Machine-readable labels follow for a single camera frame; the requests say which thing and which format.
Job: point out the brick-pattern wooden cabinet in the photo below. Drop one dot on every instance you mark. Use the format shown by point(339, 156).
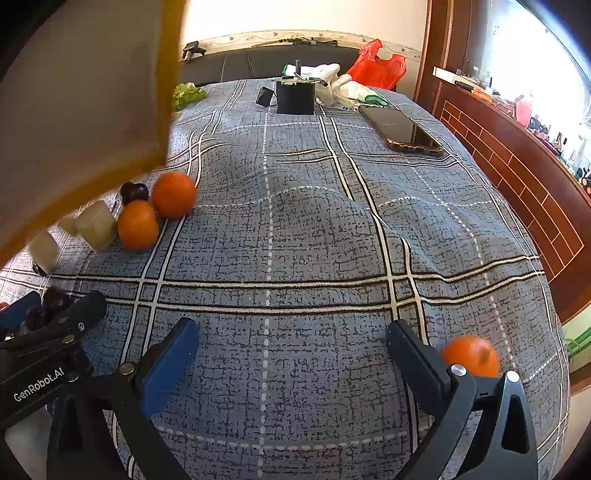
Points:
point(508, 161)

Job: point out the black tool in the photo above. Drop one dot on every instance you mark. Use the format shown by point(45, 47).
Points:
point(191, 50)

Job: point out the orange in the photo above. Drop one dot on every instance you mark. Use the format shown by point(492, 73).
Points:
point(471, 356)
point(137, 225)
point(174, 194)

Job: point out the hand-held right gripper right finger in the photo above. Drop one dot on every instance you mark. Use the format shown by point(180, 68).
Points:
point(415, 364)

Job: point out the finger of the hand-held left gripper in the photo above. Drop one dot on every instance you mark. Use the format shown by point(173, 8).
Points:
point(81, 311)
point(16, 310)

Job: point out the black sofa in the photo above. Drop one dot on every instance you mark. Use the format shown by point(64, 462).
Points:
point(249, 62)

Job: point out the pale green cube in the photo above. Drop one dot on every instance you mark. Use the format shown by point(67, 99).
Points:
point(44, 251)
point(96, 225)

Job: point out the dark red heart-shaped fruit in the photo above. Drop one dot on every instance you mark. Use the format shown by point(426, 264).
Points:
point(134, 191)

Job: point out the red plastic bag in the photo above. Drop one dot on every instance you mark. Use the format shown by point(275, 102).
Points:
point(376, 67)

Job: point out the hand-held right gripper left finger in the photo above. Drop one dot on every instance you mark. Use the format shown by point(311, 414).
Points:
point(171, 364)

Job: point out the white plastic bag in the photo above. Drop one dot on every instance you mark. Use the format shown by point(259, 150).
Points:
point(341, 87)

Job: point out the black cylindrical container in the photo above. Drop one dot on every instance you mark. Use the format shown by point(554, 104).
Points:
point(295, 97)

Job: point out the small black box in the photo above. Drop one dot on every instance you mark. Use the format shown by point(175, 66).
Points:
point(264, 97)

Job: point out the green lettuce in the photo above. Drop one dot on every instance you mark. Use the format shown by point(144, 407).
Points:
point(187, 94)

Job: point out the yellow cardboard box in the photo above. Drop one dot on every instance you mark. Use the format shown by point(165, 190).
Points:
point(83, 101)

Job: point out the black smartphone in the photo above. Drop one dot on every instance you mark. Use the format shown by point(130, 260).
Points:
point(399, 129)

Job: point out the blue plaid blanket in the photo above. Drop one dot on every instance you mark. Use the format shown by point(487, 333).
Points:
point(295, 230)

